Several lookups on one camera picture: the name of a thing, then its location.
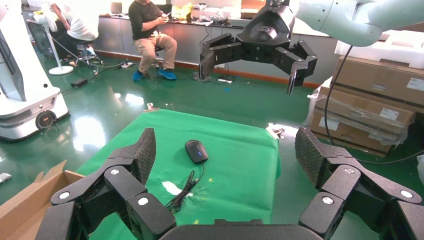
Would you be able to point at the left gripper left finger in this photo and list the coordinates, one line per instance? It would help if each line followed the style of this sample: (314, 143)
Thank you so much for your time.
(126, 185)

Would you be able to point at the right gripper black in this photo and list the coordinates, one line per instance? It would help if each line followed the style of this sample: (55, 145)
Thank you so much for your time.
(265, 33)

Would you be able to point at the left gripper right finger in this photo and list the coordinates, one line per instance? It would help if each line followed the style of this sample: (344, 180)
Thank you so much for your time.
(344, 185)

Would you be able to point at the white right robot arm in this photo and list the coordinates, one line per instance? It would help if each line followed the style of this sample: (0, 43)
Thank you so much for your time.
(348, 20)

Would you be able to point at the open brown cardboard box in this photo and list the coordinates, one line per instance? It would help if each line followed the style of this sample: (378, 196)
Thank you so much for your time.
(20, 212)

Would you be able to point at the brown cardboard carton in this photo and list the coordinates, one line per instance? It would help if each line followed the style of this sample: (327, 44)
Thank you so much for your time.
(357, 106)
(374, 78)
(348, 136)

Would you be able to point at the grey lab counter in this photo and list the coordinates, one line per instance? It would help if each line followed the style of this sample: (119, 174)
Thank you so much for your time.
(192, 39)

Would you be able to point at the metal binder clip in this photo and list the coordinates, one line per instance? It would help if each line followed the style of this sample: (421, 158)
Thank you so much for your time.
(150, 106)
(280, 132)

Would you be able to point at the yellow plastic bag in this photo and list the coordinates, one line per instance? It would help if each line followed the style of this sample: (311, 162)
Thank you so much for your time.
(181, 10)

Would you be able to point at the green table cloth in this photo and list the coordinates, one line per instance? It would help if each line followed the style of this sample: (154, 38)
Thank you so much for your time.
(232, 159)

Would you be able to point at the black power adapter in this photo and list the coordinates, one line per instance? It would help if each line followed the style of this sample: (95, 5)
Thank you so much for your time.
(79, 82)

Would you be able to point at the white power strip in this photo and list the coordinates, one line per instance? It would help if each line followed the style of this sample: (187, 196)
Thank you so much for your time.
(127, 65)

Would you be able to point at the person in black shirt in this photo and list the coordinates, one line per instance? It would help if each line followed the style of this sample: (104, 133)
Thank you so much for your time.
(142, 16)

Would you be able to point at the white foam packing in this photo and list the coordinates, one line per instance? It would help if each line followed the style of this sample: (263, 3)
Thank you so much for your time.
(391, 49)

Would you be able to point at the white floor stand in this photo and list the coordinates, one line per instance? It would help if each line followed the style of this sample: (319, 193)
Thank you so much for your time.
(61, 70)

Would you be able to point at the white wheeled robot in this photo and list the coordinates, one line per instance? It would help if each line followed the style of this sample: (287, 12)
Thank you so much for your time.
(26, 92)

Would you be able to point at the metal wheeled stool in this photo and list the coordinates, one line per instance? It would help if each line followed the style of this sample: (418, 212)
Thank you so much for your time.
(86, 54)

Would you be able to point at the person in white shirt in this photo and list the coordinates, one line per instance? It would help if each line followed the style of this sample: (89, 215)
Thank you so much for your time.
(82, 23)

